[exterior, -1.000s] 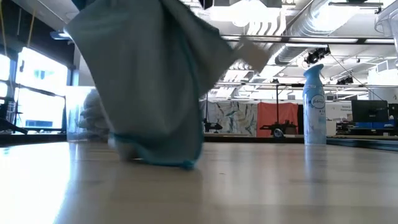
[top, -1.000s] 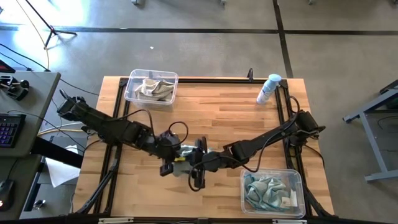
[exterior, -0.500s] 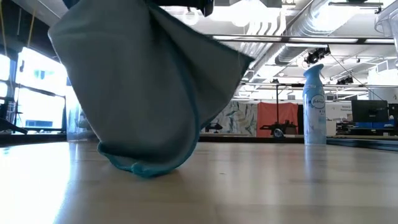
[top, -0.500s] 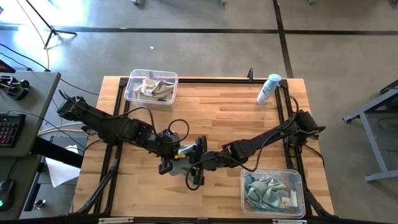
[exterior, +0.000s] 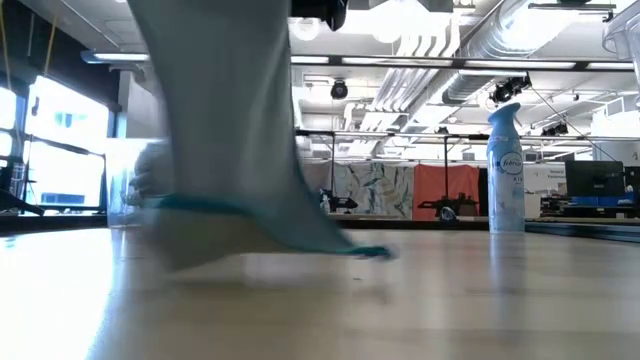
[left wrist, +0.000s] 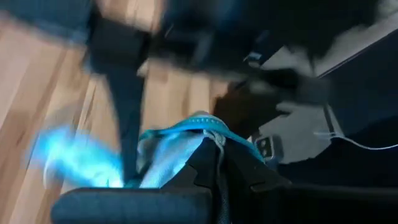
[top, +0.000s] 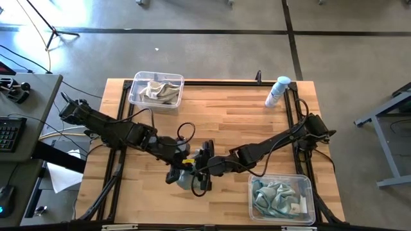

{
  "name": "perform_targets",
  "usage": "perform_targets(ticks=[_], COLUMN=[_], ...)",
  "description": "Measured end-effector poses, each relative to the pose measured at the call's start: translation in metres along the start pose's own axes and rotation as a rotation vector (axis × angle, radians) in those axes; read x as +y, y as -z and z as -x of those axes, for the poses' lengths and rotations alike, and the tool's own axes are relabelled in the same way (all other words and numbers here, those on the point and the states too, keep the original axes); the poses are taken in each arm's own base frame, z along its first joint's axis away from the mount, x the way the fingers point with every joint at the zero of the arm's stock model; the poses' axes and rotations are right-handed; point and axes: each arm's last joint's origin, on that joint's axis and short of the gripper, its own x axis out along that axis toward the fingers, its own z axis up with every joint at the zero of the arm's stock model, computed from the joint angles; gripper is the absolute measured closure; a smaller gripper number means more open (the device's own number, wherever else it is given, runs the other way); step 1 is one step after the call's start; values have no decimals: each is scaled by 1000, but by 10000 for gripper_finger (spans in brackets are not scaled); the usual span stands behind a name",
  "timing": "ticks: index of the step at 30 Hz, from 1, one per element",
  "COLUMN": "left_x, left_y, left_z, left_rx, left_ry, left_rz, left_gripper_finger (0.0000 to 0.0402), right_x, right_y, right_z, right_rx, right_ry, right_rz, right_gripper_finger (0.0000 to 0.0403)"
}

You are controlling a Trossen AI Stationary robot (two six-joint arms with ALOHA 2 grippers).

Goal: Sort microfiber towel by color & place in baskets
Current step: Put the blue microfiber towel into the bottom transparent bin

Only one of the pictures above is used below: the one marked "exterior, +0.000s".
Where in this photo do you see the patterned cloth curtain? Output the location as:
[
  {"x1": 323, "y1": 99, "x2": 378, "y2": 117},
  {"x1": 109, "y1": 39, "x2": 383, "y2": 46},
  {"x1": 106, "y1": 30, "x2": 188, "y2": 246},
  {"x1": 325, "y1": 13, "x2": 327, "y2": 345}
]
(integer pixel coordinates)
[{"x1": 299, "y1": 160, "x2": 415, "y2": 219}]

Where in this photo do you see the black computer monitor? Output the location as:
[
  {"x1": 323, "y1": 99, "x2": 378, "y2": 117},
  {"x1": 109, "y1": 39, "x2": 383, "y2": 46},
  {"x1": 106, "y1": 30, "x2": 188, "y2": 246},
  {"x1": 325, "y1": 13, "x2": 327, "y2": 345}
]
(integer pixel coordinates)
[{"x1": 564, "y1": 159, "x2": 626, "y2": 197}]

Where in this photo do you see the overhead light bar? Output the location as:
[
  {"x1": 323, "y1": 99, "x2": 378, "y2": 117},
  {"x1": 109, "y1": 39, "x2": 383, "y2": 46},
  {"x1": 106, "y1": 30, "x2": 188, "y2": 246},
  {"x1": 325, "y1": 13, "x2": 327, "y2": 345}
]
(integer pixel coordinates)
[{"x1": 82, "y1": 49, "x2": 636, "y2": 71}]

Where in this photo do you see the black round ceiling camera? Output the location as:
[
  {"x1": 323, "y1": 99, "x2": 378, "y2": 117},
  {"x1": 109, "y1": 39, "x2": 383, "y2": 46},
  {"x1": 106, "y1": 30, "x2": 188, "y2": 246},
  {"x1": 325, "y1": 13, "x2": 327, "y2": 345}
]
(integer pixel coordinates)
[{"x1": 329, "y1": 78, "x2": 350, "y2": 101}]

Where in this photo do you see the red cloth curtain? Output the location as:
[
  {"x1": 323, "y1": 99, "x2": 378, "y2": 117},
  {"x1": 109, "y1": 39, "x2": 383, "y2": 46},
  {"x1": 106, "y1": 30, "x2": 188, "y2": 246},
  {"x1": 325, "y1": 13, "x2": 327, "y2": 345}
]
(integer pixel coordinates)
[{"x1": 412, "y1": 163, "x2": 481, "y2": 221}]

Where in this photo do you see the grey plush microfiber towel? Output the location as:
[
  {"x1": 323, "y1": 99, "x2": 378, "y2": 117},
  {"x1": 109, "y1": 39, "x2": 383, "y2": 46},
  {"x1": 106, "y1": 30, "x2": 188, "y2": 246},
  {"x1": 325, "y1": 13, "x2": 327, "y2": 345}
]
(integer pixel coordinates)
[{"x1": 127, "y1": 141, "x2": 174, "y2": 207}]

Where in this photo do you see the blue air freshener spray bottle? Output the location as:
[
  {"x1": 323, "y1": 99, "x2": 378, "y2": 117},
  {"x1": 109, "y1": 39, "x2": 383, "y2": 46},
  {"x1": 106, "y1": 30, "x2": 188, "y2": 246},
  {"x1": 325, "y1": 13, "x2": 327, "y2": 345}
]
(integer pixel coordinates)
[{"x1": 485, "y1": 102, "x2": 526, "y2": 235}]

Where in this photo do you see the light blue towel teal trim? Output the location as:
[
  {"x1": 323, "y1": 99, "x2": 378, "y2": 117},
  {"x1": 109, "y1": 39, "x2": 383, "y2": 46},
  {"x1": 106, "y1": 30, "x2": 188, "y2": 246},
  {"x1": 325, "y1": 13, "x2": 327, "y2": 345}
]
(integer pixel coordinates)
[{"x1": 127, "y1": 0, "x2": 394, "y2": 274}]

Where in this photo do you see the silver ventilation duct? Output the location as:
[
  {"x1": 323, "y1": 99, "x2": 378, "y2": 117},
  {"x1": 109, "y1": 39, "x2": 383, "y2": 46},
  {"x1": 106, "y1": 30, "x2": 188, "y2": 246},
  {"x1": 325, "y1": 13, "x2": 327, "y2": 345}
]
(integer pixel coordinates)
[{"x1": 442, "y1": 0, "x2": 566, "y2": 104}]

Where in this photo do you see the white ring lamp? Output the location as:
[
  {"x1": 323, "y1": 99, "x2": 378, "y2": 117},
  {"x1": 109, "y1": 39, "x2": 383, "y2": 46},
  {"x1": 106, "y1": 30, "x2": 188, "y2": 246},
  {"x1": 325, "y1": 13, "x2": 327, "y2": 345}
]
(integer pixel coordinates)
[{"x1": 291, "y1": 17, "x2": 321, "y2": 42}]

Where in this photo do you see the clear plastic bin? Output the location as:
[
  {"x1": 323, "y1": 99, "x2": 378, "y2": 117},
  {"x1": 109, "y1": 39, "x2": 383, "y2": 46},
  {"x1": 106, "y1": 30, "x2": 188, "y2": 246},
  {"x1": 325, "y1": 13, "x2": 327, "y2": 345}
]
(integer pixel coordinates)
[
  {"x1": 602, "y1": 0, "x2": 640, "y2": 109},
  {"x1": 104, "y1": 137, "x2": 174, "y2": 229}
]

